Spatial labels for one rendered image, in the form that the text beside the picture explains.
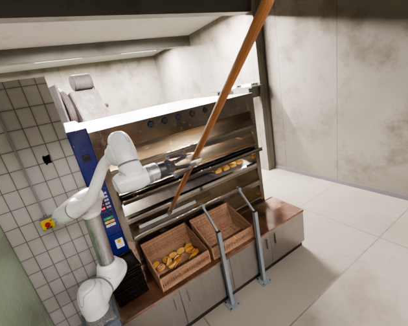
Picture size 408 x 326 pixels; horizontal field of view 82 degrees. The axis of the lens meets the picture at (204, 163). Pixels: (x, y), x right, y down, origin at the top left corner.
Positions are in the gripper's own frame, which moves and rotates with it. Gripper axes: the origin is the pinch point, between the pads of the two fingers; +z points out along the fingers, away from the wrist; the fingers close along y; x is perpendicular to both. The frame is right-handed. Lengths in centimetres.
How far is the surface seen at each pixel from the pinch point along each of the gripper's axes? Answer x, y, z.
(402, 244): -122, 150, 255
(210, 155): -121, -47, 79
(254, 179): -156, -7, 140
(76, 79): -366, -455, 0
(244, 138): -120, -53, 134
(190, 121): -92, -82, 62
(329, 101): -139, -77, 361
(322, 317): -125, 149, 100
